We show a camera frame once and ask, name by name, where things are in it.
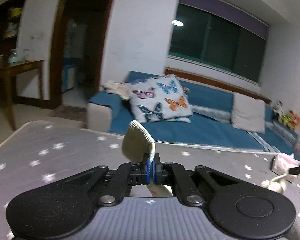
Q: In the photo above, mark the blue sofa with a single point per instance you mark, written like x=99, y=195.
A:
x=210, y=123

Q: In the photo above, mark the pink tissue box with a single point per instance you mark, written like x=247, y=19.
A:
x=281, y=163

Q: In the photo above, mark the grey star pattern table cover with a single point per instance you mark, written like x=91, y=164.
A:
x=67, y=183

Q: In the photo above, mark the orange and green plush toys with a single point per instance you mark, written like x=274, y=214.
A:
x=290, y=120

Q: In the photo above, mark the colourful patterned children's garment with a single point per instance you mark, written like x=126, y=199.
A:
x=136, y=143

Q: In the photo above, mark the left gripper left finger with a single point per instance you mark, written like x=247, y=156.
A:
x=146, y=169

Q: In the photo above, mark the dark window with green frame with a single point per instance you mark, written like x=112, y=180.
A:
x=210, y=39

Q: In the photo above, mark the butterfly print pillow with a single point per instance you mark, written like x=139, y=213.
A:
x=160, y=98

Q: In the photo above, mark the crumpled cream cloth on sofa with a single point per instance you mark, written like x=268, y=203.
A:
x=120, y=89

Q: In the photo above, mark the plain grey cushion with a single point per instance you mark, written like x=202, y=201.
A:
x=248, y=114

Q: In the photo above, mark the panda plush toy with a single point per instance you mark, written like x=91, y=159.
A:
x=277, y=110

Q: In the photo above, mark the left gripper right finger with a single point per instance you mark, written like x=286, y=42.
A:
x=157, y=170

